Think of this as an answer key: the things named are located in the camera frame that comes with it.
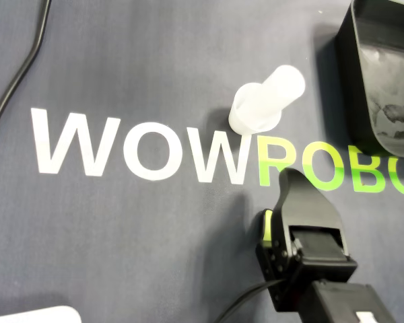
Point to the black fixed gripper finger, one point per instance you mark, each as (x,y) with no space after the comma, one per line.
(306,208)

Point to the black moving gripper finger with green pad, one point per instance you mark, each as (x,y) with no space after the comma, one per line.
(272,260)

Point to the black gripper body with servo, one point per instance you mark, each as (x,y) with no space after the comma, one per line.
(320,249)

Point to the black WOWROBO robot arm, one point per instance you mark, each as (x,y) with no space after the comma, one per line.
(343,303)

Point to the white wide plastic cup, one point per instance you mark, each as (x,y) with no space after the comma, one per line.
(242,121)

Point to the black plastic tray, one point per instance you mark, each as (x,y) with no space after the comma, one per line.
(390,84)

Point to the dark grey WOWROBO printed mat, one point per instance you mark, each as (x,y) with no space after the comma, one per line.
(121,235)

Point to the white flat object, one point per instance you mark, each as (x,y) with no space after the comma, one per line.
(37,316)

